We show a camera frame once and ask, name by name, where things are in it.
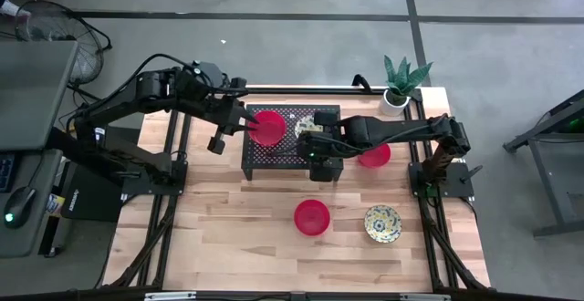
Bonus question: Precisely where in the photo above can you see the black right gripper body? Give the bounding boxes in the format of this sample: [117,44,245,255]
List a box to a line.
[297,111,353,182]

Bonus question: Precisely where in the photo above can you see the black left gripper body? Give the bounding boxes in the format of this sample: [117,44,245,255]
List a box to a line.
[200,77,250,156]

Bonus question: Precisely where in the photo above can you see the red plastic bowl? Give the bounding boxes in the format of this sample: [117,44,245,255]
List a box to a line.
[247,109,288,149]
[357,143,392,169]
[293,199,331,237]

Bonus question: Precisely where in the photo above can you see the black perforated metal rack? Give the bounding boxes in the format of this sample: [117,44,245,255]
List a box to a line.
[240,103,342,182]

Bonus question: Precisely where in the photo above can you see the black flat pad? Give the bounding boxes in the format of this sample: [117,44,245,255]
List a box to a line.
[90,125,143,156]

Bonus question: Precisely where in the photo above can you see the snake plant in white pot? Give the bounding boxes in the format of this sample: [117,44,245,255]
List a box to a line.
[378,54,434,118]

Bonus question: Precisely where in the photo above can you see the black box white logo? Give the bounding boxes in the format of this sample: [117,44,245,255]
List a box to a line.
[60,172,125,223]

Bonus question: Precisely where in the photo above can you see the white light bar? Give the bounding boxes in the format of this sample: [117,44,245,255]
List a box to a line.
[399,293,452,301]
[143,291,197,301]

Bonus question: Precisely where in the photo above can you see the black floor fan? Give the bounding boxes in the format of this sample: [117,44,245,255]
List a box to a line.
[15,0,113,104]

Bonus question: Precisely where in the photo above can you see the grey desk top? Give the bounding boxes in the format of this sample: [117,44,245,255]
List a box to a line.
[0,40,78,151]

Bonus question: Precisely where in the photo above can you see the yellow blue packet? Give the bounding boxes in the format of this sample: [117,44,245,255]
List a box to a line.
[45,192,66,219]

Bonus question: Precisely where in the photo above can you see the grey metal stand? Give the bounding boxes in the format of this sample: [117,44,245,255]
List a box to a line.
[501,88,584,239]

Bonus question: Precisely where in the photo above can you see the black computer mouse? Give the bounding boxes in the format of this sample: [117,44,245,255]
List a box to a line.
[3,185,37,229]

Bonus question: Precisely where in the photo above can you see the black keyboard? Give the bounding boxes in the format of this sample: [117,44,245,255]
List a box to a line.
[0,153,17,193]

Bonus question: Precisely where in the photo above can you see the person's white shoe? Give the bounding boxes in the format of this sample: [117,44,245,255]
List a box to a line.
[0,0,32,19]

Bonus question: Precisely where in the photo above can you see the grey low desk surface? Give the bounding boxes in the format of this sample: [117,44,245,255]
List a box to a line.
[0,148,63,259]

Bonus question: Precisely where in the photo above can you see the black computer green light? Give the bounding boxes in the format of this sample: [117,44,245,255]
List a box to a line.
[563,117,584,134]

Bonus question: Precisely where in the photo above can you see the black aluminium table frame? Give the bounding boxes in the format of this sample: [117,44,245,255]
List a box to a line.
[93,84,494,301]

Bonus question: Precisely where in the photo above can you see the black frame handle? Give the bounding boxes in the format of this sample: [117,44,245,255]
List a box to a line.
[350,73,374,93]

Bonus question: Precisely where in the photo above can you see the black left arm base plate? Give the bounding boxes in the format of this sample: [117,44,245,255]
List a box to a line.
[120,157,188,197]

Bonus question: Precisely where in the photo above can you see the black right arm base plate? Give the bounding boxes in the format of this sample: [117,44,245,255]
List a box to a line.
[408,161,475,200]

